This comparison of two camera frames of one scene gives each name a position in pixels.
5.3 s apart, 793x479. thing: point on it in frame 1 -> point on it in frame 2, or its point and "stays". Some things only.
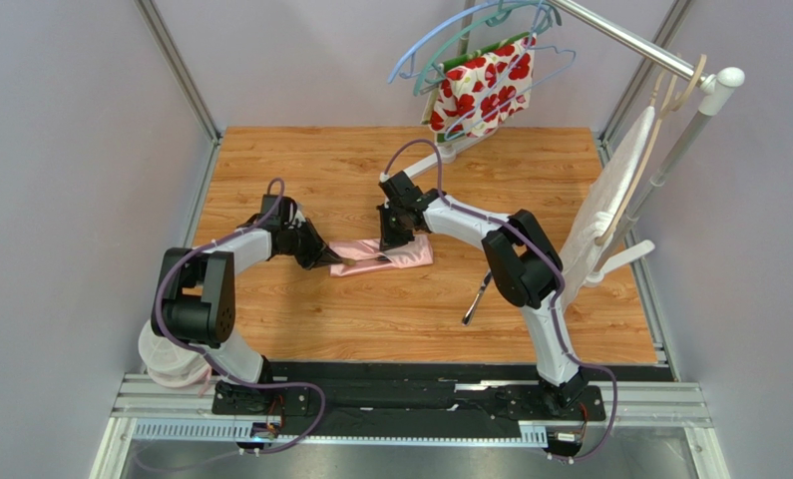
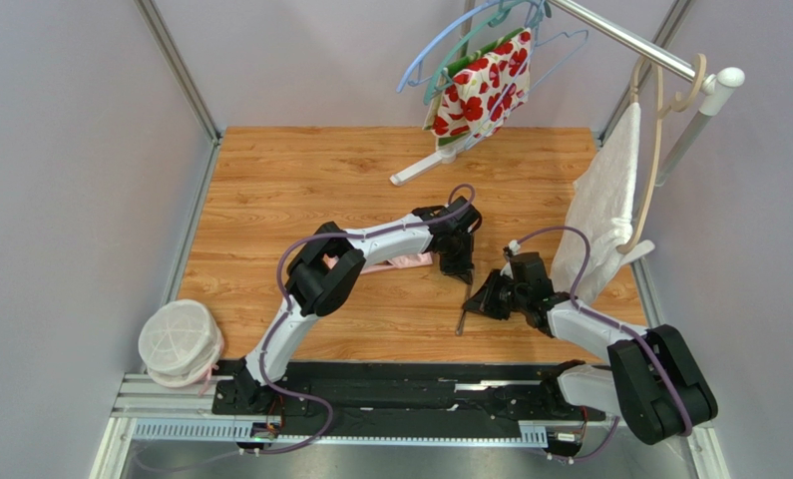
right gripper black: [395, 233] -> [497, 296]
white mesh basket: [169, 363] stays
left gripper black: [325, 255] -> [465, 268]
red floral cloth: [478, 91] stays
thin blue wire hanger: [447, 137] -> [534, 83]
